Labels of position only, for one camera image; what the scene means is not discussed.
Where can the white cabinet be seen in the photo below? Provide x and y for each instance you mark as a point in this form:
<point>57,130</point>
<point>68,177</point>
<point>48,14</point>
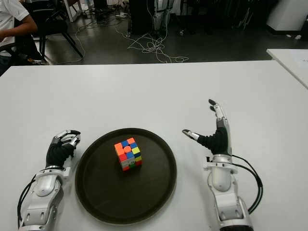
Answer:
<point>286,14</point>

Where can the person in white shirt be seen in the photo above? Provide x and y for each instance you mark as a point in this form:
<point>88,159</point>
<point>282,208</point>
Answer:
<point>7,16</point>

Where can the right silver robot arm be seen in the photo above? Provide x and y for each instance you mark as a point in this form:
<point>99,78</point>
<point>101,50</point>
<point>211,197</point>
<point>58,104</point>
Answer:
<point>222,183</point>

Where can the black wooden chair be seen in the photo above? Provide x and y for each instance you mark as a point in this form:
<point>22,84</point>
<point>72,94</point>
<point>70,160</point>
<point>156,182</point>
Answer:
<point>55,26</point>

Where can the white desk frame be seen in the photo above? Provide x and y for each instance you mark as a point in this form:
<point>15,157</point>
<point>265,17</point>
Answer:
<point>69,12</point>

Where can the silver metal stand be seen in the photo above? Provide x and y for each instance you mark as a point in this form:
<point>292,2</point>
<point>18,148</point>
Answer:
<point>245,19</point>

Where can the white power strip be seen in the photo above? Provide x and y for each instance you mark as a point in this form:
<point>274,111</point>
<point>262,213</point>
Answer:
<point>121,15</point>

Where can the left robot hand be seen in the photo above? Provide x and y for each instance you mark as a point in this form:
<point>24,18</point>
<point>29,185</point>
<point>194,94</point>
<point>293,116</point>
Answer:
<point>56,151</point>

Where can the black wheeled rack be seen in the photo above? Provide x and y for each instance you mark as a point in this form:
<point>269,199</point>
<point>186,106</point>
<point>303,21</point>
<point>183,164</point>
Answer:
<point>197,14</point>

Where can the black chair with armrest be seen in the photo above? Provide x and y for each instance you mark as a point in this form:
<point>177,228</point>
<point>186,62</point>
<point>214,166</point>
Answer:
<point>9,49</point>

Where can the black cabinet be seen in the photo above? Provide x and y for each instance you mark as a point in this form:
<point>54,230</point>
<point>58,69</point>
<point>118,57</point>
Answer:
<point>142,16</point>

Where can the adjacent white table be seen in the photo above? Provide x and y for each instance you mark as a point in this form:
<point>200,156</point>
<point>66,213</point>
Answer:
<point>291,62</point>

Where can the round dark brown plate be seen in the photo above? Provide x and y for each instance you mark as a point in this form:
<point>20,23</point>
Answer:
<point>149,192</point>

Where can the multicoloured Rubik's cube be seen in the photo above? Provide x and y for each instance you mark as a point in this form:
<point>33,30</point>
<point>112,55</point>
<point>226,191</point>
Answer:
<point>127,149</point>

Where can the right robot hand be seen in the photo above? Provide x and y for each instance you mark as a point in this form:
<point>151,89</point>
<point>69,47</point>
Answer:
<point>220,144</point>

